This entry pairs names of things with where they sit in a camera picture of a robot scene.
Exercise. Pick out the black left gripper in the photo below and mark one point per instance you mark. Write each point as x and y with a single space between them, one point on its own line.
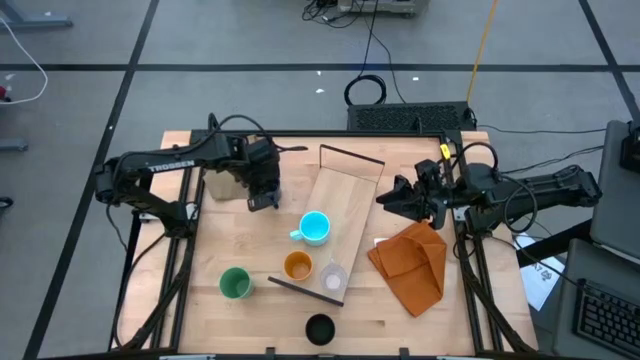
262 172

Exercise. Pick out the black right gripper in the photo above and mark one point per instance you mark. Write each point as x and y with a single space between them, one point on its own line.
447 185

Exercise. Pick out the teal mug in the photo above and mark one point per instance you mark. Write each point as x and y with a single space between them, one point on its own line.
315 227

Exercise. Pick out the green cup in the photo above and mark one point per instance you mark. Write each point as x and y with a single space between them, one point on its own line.
235 284

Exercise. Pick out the clear plastic cup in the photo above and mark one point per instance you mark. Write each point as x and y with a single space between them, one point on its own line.
333 280

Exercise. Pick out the tall black cup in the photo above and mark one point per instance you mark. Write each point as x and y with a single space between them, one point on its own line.
320 330

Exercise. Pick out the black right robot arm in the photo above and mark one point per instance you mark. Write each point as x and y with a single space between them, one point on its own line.
550 187

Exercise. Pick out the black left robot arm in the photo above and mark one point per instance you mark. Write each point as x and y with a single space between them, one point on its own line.
170 165

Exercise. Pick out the tan cloth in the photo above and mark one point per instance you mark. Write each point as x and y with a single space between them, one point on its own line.
225 187

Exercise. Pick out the small white card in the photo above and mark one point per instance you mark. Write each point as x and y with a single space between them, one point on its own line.
380 241

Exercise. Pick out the orange cloth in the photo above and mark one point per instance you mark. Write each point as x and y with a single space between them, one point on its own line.
410 265

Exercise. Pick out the wooden tray with black rim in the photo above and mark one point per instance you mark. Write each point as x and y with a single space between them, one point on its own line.
345 195

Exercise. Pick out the black computer tower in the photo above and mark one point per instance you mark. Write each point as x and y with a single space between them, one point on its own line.
380 117

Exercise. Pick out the orange cup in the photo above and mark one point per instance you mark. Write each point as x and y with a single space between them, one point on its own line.
298 267

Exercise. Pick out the white printed paper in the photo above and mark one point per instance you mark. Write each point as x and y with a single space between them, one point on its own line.
542 282

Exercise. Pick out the grey equipment cart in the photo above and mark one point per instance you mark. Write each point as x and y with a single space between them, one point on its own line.
380 6

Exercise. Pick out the grey monitor panel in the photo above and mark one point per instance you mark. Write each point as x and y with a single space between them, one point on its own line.
615 200

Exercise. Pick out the grey laptop with black keyboard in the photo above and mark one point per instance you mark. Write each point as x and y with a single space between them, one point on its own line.
600 310

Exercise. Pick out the black box device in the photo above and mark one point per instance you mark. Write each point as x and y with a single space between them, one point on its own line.
631 150

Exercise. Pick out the grey table foot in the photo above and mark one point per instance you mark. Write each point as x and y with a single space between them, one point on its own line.
35 21
12 145

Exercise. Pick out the black caster wheel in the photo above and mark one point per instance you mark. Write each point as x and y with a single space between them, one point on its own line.
5 202

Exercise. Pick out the small red object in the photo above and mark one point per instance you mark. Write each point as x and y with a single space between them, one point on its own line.
4 92

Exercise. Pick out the black aluminium table frame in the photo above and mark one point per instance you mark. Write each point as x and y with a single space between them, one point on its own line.
325 133

